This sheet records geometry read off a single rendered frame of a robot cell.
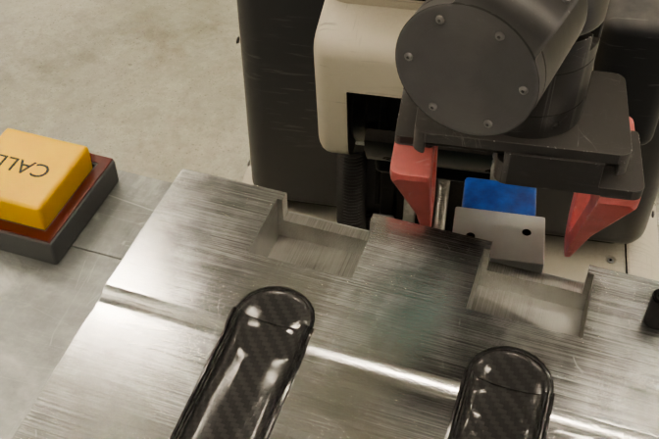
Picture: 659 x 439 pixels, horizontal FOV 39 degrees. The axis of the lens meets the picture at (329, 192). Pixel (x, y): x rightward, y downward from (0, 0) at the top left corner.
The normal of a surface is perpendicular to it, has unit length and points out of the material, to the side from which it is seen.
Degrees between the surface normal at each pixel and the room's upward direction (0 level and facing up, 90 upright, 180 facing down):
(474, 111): 89
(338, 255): 0
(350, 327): 0
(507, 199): 0
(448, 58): 89
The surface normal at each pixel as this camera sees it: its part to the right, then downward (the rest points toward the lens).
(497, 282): -0.32, 0.66
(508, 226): 0.00, -0.72
